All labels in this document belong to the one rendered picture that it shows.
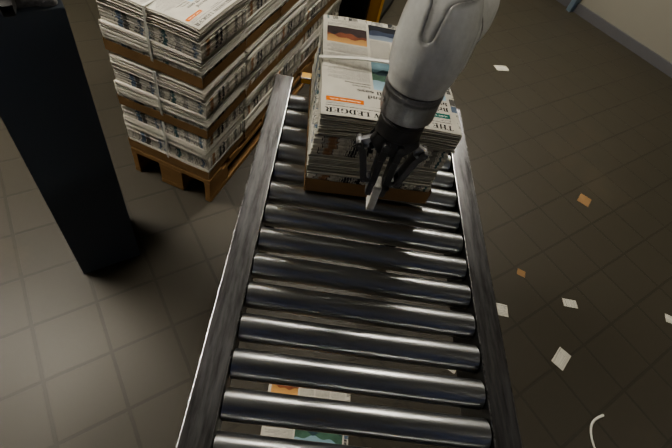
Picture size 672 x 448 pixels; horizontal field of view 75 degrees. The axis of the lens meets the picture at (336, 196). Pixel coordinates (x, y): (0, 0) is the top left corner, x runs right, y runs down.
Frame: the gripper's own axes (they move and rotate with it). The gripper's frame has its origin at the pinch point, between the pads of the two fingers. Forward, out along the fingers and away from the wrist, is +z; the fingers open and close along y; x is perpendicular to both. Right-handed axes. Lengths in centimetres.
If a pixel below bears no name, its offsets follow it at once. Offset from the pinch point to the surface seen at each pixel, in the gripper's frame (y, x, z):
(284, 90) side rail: 23, -43, 13
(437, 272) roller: -17.7, 6.2, 14.5
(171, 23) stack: 59, -64, 12
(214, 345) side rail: 24.0, 28.3, 13.0
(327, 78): 12.4, -19.4, -10.3
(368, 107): 3.8, -12.6, -10.3
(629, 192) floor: -170, -116, 93
